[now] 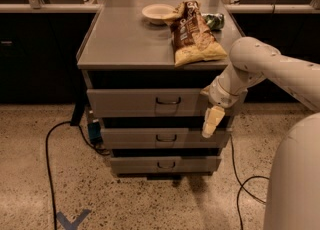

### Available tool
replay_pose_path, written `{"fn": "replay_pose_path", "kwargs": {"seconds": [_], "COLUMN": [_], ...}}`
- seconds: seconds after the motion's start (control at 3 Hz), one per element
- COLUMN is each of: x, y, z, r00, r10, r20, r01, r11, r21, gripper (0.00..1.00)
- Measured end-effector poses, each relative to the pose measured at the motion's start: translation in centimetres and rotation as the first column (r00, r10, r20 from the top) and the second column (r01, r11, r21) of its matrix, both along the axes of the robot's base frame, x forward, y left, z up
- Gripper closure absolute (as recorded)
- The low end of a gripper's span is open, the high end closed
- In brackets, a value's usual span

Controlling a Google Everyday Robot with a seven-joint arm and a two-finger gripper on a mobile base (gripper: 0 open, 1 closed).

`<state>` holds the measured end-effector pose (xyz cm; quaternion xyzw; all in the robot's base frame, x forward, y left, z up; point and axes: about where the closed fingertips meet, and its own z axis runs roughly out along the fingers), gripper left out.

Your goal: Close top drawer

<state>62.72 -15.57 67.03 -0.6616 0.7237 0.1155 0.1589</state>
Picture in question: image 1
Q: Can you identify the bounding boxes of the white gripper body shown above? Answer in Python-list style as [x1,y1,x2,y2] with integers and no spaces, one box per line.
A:
[200,75,240,108]

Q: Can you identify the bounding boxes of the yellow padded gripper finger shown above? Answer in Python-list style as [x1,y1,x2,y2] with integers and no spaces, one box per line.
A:
[202,106,225,138]

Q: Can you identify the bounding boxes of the grey top drawer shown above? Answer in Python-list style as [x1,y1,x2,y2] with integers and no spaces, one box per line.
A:
[86,87,248,118]

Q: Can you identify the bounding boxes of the grey drawer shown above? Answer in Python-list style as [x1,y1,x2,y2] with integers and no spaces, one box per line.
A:
[101,128,231,149]
[110,156,221,175]
[86,87,248,118]

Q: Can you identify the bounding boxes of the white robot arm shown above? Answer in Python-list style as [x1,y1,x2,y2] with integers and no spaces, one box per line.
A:
[202,37,320,230]

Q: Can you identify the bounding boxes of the grey drawer cabinet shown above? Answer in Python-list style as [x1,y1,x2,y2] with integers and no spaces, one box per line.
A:
[75,0,261,178]

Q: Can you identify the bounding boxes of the grey bottom drawer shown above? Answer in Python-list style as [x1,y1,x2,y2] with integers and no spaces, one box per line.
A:
[110,156,221,175]

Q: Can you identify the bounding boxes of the grey middle drawer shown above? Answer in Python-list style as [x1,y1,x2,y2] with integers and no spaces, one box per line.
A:
[101,128,231,149]

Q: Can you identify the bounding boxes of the brown yellow chip bag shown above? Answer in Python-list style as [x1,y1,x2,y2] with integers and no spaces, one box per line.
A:
[163,1,227,67]

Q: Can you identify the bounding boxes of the green snack packet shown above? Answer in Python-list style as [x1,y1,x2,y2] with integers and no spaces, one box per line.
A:
[202,13,224,30]

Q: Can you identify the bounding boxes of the dark counter right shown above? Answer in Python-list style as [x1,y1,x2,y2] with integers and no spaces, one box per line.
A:
[225,3,320,103]

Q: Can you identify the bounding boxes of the dark counter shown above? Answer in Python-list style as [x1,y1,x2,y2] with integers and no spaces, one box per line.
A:
[0,4,98,104]
[225,3,320,103]

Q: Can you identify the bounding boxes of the white bowl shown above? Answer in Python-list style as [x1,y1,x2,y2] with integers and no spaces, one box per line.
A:
[142,4,174,25]

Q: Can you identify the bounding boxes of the blue power box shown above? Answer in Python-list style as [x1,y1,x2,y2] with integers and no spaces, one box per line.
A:
[86,109,102,145]

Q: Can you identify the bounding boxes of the blue tape floor marker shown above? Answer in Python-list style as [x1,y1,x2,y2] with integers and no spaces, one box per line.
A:
[55,209,92,230]

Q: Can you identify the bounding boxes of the dark counter left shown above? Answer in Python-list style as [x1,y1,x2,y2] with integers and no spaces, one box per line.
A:
[0,4,98,104]

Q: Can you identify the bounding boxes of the black floor cable right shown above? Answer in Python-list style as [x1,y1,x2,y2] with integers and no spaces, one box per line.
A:
[229,135,270,230]

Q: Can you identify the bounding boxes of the black floor cable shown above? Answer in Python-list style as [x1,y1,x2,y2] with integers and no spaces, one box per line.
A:
[229,135,270,230]
[45,120,111,230]

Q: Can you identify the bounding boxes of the black floor cable left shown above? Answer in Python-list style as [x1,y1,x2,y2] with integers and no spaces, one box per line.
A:
[45,120,111,230]

